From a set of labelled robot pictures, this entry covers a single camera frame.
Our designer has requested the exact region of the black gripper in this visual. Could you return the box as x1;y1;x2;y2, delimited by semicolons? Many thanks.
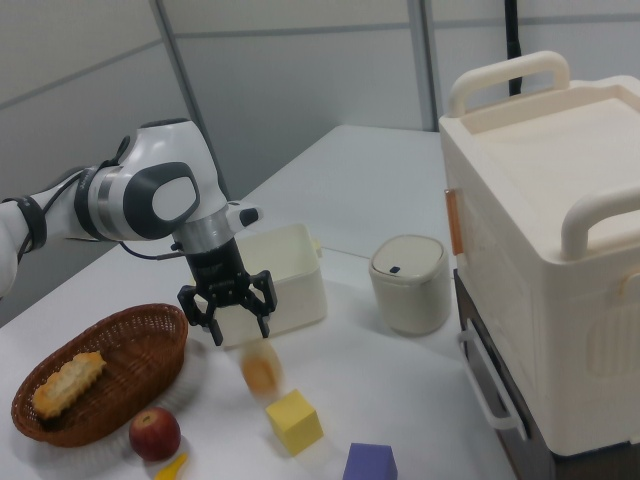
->
176;239;278;348

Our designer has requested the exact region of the small orange-topped bread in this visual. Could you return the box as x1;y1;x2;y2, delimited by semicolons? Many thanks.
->
239;343;282;397

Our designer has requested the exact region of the long crusty bread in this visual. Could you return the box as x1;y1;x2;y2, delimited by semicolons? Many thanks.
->
32;351;108;420

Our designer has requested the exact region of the white square plastic container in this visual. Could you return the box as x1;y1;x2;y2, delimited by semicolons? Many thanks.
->
219;223;329;350

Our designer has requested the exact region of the brown wicker basket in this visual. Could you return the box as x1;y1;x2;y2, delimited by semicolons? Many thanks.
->
10;302;190;448

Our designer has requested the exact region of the yellow cube block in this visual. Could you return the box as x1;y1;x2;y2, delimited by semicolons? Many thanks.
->
264;388;325;457

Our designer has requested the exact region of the red apple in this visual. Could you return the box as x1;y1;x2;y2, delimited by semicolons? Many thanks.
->
128;406;182;462

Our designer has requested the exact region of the yellow toy banana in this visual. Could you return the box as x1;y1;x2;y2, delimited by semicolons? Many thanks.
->
153;452;190;480

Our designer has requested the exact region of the small white lidded bin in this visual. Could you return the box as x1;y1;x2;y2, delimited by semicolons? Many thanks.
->
368;234;451;336

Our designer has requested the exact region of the purple block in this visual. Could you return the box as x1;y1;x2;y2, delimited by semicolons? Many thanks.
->
342;442;400;480

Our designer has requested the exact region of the orange box latch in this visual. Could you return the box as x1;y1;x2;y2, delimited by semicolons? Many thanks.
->
443;187;462;256

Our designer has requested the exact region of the large cream storage box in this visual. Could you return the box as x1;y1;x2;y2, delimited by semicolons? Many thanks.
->
438;49;640;459

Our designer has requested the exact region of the black pole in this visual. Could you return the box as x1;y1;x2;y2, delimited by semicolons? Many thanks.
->
502;0;526;96

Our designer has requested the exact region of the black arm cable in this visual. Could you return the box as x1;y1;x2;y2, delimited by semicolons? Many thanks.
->
14;135;187;263

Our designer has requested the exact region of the white cabinet drawer handle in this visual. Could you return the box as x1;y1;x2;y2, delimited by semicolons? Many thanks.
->
457;319;529;442

